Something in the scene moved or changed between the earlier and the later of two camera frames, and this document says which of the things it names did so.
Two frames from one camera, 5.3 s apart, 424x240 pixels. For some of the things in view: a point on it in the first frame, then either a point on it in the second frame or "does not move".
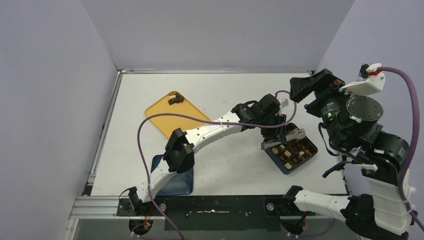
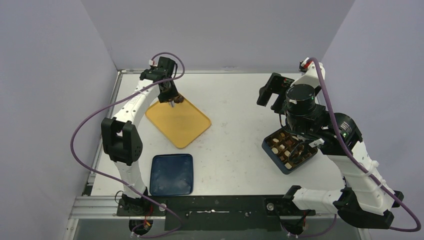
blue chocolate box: x=291 y=154 does not move
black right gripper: x=307 y=87 to x=298 y=133
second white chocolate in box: x=288 y=165 does not move
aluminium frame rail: x=101 y=207 does not move
